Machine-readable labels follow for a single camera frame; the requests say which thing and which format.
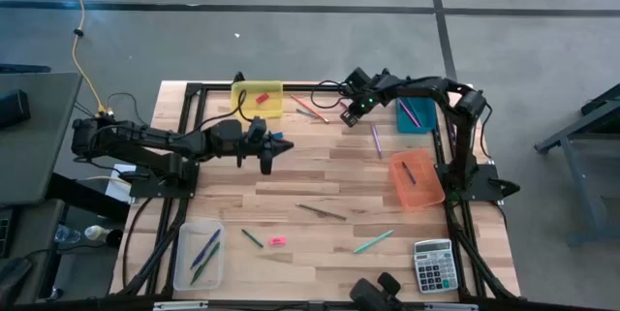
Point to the orange pencil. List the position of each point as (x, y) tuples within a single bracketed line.
[(315, 112)]

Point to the teal plastic bin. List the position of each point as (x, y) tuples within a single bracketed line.
[(404, 124)]

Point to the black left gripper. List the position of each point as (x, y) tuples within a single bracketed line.
[(227, 134)]

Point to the grey side desk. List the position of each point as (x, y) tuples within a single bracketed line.
[(34, 165)]

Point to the grey pen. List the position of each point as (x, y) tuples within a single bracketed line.
[(306, 113)]

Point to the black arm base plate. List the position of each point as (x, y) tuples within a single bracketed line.
[(484, 182), (145, 189)]

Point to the clear plastic bin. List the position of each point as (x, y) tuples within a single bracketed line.
[(213, 277)]

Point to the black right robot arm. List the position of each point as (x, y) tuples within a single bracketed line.
[(426, 85)]

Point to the dark brown pencil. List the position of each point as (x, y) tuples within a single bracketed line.
[(321, 211)]

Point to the black aluminium table frame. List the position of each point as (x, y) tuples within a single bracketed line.
[(295, 87)]

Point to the clear water bottle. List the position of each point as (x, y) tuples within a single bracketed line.
[(65, 234)]

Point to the orange plastic bin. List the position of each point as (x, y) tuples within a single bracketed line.
[(426, 190)]

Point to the dark blue pen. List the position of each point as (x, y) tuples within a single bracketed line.
[(205, 249)]

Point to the white paper sheet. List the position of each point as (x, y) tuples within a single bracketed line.
[(118, 182)]

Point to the red eraser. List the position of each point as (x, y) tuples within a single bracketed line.
[(262, 98)]

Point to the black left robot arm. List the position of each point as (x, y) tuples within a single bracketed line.
[(145, 139)]

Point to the pink eraser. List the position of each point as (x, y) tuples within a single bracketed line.
[(277, 240)]

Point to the grey desk calculator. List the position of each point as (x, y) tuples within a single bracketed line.
[(435, 266)]

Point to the pink pencil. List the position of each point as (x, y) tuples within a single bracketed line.
[(409, 113)]

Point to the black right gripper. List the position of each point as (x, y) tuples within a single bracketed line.
[(365, 93)]

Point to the mint green pen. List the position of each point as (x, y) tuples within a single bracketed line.
[(373, 241)]

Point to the white bottle black cap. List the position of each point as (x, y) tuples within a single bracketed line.
[(99, 232)]

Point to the purple pencil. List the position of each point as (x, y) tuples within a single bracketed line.
[(376, 140)]

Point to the grey-blue metal table frame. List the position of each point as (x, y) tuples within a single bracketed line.
[(588, 204)]

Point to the silver metal bracket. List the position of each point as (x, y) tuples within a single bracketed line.
[(451, 307), (180, 305)]

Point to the yellow translucent plastic bin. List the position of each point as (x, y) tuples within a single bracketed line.
[(247, 107)]

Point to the black speaker box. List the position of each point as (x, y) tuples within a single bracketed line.
[(12, 107)]

